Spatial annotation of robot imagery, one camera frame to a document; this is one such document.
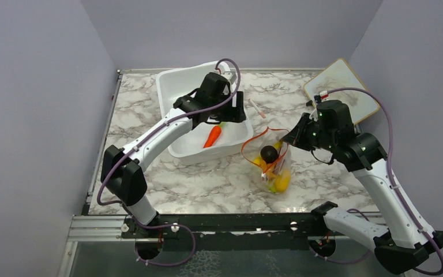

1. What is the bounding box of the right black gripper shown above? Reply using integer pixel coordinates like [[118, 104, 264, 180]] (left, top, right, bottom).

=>
[[283, 113, 336, 152]]

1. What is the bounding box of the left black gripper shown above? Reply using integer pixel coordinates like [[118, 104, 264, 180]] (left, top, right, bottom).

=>
[[209, 91, 246, 123]]

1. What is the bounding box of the small yellow banana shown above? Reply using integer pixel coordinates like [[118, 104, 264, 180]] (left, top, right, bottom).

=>
[[273, 141, 282, 150]]

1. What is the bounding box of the orange carrot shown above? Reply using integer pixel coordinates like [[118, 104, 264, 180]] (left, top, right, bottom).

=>
[[203, 122, 226, 148]]

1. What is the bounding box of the clear zip bag orange zipper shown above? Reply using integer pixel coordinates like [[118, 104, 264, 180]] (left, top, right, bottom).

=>
[[241, 127, 291, 193]]

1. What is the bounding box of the dark brown round fruit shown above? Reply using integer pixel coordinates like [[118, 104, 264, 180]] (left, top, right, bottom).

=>
[[260, 145, 279, 164]]

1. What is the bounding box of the large yellow banana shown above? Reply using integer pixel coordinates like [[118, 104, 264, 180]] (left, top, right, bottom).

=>
[[253, 156, 268, 172]]

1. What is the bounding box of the yellow bell pepper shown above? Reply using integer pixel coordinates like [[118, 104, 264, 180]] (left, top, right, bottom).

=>
[[268, 169, 291, 193]]

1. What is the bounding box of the small orange food piece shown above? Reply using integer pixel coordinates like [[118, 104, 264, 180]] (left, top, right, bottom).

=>
[[265, 170, 277, 179]]

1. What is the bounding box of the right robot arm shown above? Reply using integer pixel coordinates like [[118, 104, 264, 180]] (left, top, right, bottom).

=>
[[283, 100, 443, 275]]

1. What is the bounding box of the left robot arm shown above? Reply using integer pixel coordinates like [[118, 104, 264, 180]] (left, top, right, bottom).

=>
[[98, 73, 246, 237]]

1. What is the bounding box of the white marker pink cap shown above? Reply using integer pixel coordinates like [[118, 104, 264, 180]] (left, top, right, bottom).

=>
[[248, 99, 266, 118]]

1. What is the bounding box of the white plastic bin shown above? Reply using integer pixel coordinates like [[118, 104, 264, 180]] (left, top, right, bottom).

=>
[[156, 61, 254, 165]]

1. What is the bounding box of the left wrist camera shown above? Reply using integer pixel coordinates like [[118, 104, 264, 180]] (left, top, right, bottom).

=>
[[221, 71, 237, 84]]

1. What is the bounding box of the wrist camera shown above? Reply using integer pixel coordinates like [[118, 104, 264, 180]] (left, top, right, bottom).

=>
[[221, 71, 237, 84], [311, 90, 330, 118]]

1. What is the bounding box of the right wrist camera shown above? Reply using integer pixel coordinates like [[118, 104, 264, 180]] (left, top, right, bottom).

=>
[[311, 90, 330, 118]]

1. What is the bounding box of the small whiteboard wooden frame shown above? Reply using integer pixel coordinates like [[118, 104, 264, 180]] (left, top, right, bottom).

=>
[[303, 58, 380, 124]]

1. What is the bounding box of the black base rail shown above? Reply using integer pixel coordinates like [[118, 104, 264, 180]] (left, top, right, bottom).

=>
[[121, 213, 336, 256]]

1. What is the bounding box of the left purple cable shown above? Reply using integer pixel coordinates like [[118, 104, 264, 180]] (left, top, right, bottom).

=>
[[96, 58, 242, 267]]

